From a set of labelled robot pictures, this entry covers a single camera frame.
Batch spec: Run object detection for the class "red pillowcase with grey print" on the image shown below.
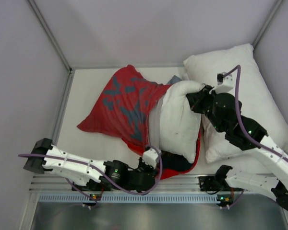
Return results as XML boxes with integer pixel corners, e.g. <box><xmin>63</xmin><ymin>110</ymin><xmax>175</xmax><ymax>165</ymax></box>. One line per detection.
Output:
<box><xmin>77</xmin><ymin>65</ymin><xmax>201</xmax><ymax>179</ymax></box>

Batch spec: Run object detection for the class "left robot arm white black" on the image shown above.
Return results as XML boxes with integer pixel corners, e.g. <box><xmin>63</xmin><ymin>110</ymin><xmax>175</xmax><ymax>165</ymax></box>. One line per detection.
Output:
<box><xmin>20</xmin><ymin>138</ymin><xmax>163</xmax><ymax>195</ymax></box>

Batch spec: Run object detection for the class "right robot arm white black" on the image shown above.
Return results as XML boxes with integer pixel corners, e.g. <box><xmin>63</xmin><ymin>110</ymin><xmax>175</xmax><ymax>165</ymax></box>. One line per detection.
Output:
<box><xmin>186</xmin><ymin>85</ymin><xmax>288</xmax><ymax>211</ymax></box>

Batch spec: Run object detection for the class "white bare pillow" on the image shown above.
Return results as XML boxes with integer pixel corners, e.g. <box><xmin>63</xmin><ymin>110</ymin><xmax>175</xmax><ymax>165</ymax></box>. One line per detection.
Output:
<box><xmin>183</xmin><ymin>44</ymin><xmax>288</xmax><ymax>154</ymax></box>

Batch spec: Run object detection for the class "blue grey pillowcase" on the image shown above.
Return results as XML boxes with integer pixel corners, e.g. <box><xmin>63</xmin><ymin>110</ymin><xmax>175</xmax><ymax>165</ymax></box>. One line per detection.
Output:
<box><xmin>167</xmin><ymin>75</ymin><xmax>183</xmax><ymax>85</ymax></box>

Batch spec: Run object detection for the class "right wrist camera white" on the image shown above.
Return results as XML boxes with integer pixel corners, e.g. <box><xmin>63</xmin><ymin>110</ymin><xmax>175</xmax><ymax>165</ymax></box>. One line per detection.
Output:
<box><xmin>211</xmin><ymin>72</ymin><xmax>235</xmax><ymax>94</ymax></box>

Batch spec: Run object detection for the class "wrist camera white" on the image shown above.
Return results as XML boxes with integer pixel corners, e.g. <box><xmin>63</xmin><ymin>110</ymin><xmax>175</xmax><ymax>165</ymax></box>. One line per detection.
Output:
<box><xmin>142</xmin><ymin>147</ymin><xmax>159</xmax><ymax>168</ymax></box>
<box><xmin>211</xmin><ymin>72</ymin><xmax>235</xmax><ymax>94</ymax></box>

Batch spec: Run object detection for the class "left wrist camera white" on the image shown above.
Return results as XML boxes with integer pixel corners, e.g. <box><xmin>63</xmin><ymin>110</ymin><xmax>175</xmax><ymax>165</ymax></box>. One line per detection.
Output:
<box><xmin>142</xmin><ymin>147</ymin><xmax>159</xmax><ymax>168</ymax></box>

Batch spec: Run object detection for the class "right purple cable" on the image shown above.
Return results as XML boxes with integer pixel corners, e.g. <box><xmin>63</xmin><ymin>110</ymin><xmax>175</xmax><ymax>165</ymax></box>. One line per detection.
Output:
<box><xmin>222</xmin><ymin>64</ymin><xmax>288</xmax><ymax>207</ymax></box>

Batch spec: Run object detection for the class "purple cable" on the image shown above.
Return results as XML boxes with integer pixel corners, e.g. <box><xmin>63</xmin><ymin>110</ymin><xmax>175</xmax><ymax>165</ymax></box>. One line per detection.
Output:
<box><xmin>17</xmin><ymin>145</ymin><xmax>164</xmax><ymax>209</ymax></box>
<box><xmin>222</xmin><ymin>64</ymin><xmax>288</xmax><ymax>207</ymax></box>

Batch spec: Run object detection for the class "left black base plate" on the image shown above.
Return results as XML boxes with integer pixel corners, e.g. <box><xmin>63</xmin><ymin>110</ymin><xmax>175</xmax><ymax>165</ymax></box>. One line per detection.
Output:
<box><xmin>72</xmin><ymin>181</ymin><xmax>111</xmax><ymax>192</ymax></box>

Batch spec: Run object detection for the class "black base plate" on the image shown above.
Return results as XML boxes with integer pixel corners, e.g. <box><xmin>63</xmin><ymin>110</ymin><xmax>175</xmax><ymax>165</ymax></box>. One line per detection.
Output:
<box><xmin>198</xmin><ymin>176</ymin><xmax>242</xmax><ymax>192</ymax></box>
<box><xmin>72</xmin><ymin>181</ymin><xmax>111</xmax><ymax>192</ymax></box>

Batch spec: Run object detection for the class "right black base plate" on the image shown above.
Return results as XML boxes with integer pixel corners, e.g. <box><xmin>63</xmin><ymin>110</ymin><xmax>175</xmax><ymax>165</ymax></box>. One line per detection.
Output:
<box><xmin>198</xmin><ymin>176</ymin><xmax>242</xmax><ymax>192</ymax></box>

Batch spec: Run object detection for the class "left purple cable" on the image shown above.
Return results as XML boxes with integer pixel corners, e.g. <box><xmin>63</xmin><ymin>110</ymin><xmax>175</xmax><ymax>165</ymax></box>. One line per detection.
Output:
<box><xmin>17</xmin><ymin>145</ymin><xmax>164</xmax><ymax>209</ymax></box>

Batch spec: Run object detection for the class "white slotted cable duct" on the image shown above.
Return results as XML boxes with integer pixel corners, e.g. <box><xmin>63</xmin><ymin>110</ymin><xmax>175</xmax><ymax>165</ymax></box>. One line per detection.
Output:
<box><xmin>38</xmin><ymin>193</ymin><xmax>231</xmax><ymax>204</ymax></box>

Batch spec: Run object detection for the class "aluminium mounting rail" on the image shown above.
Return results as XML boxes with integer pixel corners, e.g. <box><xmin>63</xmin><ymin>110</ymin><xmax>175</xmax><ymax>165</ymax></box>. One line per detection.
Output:
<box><xmin>30</xmin><ymin>173</ymin><xmax>288</xmax><ymax>192</ymax></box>

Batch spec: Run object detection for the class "right aluminium corner post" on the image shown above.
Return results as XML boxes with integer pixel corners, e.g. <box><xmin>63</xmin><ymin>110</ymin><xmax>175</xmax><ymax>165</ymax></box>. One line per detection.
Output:
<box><xmin>252</xmin><ymin>0</ymin><xmax>285</xmax><ymax>50</ymax></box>

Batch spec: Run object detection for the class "aluminium corner post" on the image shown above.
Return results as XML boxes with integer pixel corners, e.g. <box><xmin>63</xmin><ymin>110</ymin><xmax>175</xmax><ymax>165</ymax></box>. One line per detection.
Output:
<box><xmin>252</xmin><ymin>0</ymin><xmax>285</xmax><ymax>50</ymax></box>
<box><xmin>26</xmin><ymin>0</ymin><xmax>72</xmax><ymax>73</ymax></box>

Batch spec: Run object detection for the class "left aluminium corner post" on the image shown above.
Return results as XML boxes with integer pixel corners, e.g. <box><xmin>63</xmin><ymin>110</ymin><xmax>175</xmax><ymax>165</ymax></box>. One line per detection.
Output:
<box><xmin>26</xmin><ymin>0</ymin><xmax>72</xmax><ymax>73</ymax></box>

